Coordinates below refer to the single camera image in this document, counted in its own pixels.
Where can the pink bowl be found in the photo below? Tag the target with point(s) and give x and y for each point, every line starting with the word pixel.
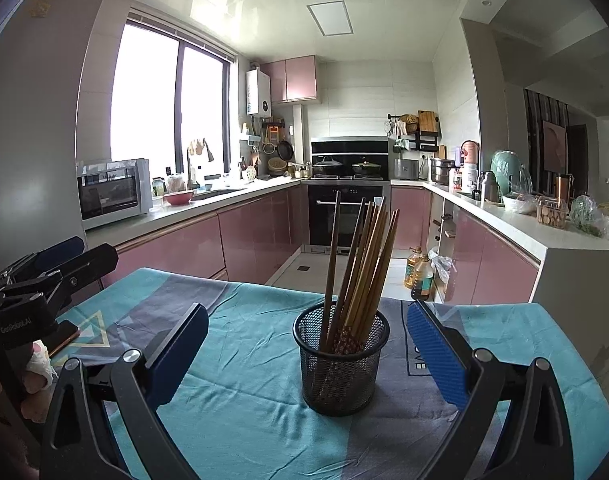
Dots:
pixel 178 198

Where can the green kitchen appliance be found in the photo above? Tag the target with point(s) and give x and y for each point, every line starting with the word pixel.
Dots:
pixel 505 172

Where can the pink wall cabinet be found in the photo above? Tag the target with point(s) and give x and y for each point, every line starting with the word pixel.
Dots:
pixel 294 80

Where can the black mesh utensil holder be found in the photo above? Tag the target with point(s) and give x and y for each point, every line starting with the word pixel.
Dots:
pixel 342 385

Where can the black built-in oven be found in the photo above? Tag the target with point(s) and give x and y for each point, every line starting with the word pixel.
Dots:
pixel 317 230

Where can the white water heater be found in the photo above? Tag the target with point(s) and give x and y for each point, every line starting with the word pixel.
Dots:
pixel 258 92

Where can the kitchen window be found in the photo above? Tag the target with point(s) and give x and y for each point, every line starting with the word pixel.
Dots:
pixel 144 95

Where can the black wall rack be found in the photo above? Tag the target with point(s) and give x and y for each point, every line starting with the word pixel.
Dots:
pixel 424 141

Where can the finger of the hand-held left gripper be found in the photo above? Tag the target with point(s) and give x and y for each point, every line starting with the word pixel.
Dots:
pixel 59 250
pixel 92 257

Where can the black pot with lid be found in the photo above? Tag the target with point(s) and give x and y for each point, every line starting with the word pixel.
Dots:
pixel 368 169

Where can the white plastic bag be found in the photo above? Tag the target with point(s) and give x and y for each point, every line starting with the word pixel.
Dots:
pixel 442 270

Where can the black wok with lid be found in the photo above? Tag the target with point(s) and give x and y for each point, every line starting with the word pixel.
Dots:
pixel 327 167

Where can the white microwave oven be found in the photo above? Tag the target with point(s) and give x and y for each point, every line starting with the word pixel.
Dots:
pixel 109 195

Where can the pink base cabinets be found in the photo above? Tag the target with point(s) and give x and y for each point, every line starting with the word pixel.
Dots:
pixel 244 235
pixel 489 265

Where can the steel sink faucet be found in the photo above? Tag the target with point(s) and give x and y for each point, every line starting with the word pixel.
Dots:
pixel 189 167

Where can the teal and grey tablecloth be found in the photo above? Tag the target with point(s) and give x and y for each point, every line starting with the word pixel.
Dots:
pixel 244 340

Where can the steel thermos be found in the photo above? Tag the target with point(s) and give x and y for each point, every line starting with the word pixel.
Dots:
pixel 489 187

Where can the white bowl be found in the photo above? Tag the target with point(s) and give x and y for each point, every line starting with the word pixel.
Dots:
pixel 517 204

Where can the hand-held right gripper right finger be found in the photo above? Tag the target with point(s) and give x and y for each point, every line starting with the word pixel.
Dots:
pixel 434 355

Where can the hanging dish cloth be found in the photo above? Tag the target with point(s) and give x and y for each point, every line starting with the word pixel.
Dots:
pixel 199 147

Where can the plastic bag of greens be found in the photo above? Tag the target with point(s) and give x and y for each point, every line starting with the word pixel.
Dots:
pixel 589 215

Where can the steel stockpot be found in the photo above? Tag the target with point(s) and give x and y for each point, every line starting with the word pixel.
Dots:
pixel 442 171

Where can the wooden cutting board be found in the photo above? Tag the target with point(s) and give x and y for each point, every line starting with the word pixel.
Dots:
pixel 427 122

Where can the grey refrigerator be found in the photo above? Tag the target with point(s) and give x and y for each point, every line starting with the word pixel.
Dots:
pixel 34 125

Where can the person's left hand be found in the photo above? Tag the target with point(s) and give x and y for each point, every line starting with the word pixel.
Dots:
pixel 34 385

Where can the bundle of wooden chopsticks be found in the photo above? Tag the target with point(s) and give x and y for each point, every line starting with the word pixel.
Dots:
pixel 367 270

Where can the copper tumbler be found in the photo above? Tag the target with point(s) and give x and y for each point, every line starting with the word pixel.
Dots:
pixel 563 185

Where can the white container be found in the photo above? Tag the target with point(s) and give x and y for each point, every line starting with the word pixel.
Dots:
pixel 469 177

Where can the woven basket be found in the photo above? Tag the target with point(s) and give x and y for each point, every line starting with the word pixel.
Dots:
pixel 278 167

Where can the hanging black frying pan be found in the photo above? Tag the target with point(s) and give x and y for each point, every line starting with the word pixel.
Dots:
pixel 285 151

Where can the brown wall picture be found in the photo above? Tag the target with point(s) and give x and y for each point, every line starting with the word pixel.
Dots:
pixel 554 147

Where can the black range hood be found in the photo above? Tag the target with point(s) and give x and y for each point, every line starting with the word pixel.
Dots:
pixel 349 147

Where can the pink kettle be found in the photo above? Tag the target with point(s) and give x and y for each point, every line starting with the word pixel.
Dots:
pixel 469 151

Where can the dark cooking oil bottle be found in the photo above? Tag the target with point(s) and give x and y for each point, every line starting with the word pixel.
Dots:
pixel 424 280

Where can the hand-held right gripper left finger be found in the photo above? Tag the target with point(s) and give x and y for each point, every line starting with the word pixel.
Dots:
pixel 177 355

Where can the phone with orange case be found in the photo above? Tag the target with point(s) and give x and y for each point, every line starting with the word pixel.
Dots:
pixel 67 336

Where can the ceiling light panel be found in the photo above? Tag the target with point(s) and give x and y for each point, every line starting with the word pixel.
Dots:
pixel 329 19

